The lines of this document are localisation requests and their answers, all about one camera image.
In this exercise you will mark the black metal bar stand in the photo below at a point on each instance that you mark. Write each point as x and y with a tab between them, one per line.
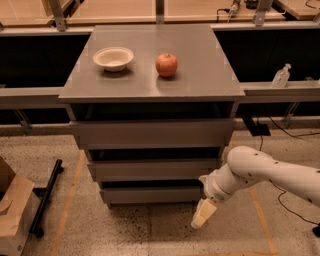
44	193

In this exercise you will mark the grey middle drawer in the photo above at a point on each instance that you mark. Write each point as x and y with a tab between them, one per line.
151	169

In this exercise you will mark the white paper bowl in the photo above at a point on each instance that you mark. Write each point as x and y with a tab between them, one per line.
113	59

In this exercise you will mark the black power box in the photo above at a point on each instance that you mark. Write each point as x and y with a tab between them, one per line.
255	127

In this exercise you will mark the grey metal rail frame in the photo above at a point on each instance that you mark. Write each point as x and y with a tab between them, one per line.
21	46

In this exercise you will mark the red apple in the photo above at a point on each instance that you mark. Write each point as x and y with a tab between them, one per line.
166	64

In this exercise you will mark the grey drawer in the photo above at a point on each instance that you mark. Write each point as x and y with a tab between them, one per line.
151	169
152	134
150	195

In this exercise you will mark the grey bottom drawer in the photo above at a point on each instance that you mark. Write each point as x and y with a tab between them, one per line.
150	195

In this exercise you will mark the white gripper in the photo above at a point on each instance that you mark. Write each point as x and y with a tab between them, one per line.
213	189

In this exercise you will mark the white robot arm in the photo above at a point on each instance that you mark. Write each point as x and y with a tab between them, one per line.
245	167

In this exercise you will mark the grey top drawer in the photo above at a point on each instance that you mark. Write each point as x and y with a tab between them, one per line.
152	134

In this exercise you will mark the clear sanitizer bottle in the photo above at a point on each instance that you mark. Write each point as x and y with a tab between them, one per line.
282	76

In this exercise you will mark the white power adapter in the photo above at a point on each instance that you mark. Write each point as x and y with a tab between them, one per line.
235	6

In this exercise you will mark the brown cardboard box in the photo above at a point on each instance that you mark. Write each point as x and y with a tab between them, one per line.
18	207

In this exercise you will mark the grey drawer cabinet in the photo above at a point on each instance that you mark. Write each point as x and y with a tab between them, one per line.
139	93

